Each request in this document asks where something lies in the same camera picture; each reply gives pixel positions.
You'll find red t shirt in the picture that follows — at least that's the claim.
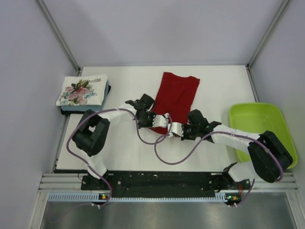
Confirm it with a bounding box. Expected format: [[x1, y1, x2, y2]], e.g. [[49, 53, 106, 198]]
[[152, 72, 200, 124]]

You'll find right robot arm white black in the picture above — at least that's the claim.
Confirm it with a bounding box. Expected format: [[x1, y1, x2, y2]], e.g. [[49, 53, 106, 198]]
[[173, 109, 293, 189]]

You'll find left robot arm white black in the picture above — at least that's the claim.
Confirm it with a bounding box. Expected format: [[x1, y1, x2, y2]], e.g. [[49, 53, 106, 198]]
[[66, 94, 156, 189]]

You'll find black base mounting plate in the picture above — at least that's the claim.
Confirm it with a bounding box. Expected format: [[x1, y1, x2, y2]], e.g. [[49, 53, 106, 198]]
[[81, 171, 250, 198]]

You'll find white floral folded t shirt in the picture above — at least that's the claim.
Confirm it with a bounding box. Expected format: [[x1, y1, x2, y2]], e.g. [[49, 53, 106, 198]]
[[56, 74, 108, 106]]

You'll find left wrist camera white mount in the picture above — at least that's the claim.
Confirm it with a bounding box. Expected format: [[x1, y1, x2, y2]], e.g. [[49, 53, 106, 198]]
[[152, 113, 170, 128]]

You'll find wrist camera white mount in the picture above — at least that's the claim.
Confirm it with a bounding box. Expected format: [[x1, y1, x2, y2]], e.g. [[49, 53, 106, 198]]
[[168, 122, 183, 137], [152, 113, 170, 128]]

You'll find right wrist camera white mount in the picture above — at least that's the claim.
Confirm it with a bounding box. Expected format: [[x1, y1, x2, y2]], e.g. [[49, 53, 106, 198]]
[[168, 122, 183, 137]]

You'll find right corner aluminium post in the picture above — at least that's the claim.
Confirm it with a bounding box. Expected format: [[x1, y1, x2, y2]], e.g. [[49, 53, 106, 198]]
[[246, 0, 293, 69]]

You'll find corner aluminium post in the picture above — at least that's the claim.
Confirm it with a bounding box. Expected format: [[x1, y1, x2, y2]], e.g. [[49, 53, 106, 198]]
[[246, 0, 293, 69], [35, 0, 81, 73]]

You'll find white slotted cable duct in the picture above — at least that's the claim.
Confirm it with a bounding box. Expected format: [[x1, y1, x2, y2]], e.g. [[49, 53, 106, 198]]
[[48, 192, 240, 202]]

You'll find left corner aluminium post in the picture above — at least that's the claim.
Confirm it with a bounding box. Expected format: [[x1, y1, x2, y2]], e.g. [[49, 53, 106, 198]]
[[35, 0, 81, 73]]

